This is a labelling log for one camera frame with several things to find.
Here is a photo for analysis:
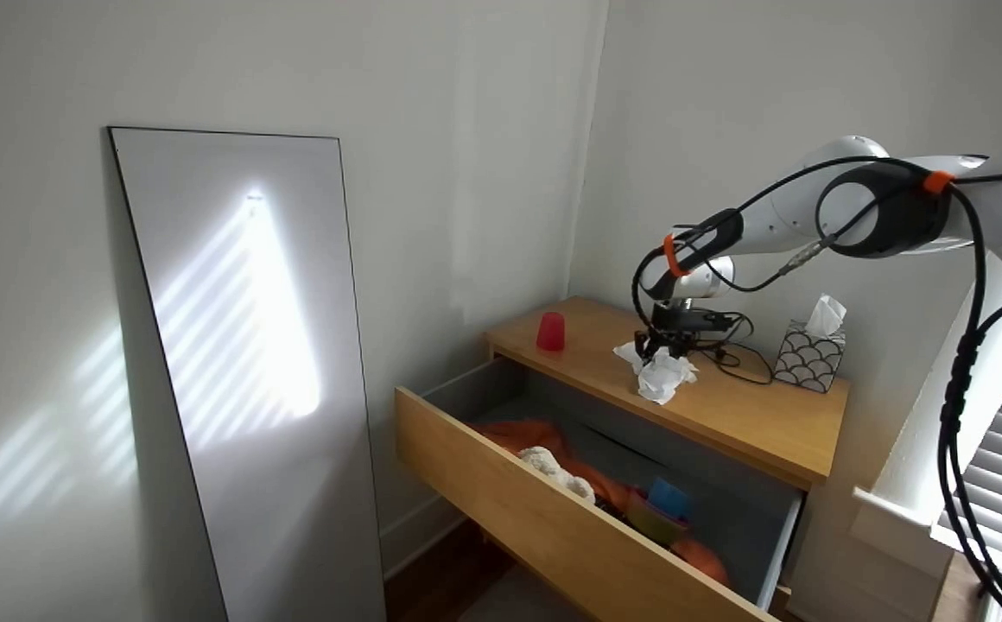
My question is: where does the open wooden drawer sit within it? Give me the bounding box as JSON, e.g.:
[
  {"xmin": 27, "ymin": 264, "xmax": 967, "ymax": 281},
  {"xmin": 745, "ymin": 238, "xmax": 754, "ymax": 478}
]
[{"xmin": 391, "ymin": 354, "xmax": 813, "ymax": 622}]

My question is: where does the white window sill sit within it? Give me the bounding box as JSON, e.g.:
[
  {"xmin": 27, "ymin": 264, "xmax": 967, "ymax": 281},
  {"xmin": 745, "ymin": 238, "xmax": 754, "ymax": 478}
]
[{"xmin": 849, "ymin": 486, "xmax": 990, "ymax": 579}]

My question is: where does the white cloth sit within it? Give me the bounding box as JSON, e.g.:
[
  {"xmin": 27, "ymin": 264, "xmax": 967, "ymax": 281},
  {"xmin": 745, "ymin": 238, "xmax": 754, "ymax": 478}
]
[{"xmin": 634, "ymin": 343, "xmax": 700, "ymax": 406}]

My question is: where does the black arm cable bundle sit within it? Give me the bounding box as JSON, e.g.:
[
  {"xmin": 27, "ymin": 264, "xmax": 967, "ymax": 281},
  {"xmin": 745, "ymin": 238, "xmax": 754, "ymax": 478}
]
[{"xmin": 629, "ymin": 150, "xmax": 1002, "ymax": 622}]

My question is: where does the blue cup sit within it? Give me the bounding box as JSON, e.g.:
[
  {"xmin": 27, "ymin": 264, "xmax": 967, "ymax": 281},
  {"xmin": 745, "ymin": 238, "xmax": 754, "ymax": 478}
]
[{"xmin": 645, "ymin": 472, "xmax": 699, "ymax": 524}]

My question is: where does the white tissue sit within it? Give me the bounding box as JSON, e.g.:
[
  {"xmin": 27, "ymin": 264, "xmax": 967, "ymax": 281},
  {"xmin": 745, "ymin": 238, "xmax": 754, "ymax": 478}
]
[{"xmin": 801, "ymin": 289, "xmax": 849, "ymax": 343}]

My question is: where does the light wood dresser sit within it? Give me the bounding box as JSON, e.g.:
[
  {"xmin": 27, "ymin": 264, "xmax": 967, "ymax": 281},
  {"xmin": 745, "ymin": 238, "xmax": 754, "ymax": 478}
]
[{"xmin": 485, "ymin": 294, "xmax": 873, "ymax": 622}]

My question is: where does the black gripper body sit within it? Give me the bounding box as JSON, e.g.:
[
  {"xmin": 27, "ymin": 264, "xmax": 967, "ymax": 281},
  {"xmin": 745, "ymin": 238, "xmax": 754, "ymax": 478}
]
[{"xmin": 645, "ymin": 298, "xmax": 735, "ymax": 350}]

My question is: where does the orange cloth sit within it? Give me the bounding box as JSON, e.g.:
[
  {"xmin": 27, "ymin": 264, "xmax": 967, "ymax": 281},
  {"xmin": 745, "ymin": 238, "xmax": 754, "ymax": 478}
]
[{"xmin": 472, "ymin": 414, "xmax": 735, "ymax": 588}]

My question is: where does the white fuzzy plush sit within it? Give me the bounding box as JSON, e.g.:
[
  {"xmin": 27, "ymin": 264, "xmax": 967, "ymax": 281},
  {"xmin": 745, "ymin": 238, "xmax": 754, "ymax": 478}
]
[{"xmin": 516, "ymin": 441, "xmax": 600, "ymax": 507}]

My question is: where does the white leaning board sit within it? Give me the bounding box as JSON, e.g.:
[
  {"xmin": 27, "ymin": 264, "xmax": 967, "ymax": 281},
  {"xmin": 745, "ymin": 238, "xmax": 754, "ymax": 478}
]
[{"xmin": 103, "ymin": 119, "xmax": 391, "ymax": 622}]

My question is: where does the red plastic cup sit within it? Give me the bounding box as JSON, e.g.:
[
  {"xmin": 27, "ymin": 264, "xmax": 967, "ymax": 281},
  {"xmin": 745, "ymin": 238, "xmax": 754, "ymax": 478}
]
[{"xmin": 532, "ymin": 306, "xmax": 571, "ymax": 354}]

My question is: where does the thin black clock cable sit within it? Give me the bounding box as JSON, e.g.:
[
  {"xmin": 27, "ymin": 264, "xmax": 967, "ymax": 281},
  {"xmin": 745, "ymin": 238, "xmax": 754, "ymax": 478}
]
[{"xmin": 704, "ymin": 339, "xmax": 776, "ymax": 391}]

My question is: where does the scale patterned tissue box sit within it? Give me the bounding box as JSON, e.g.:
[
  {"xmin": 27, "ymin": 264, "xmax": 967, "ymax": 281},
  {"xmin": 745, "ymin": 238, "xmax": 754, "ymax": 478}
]
[{"xmin": 769, "ymin": 324, "xmax": 849, "ymax": 397}]

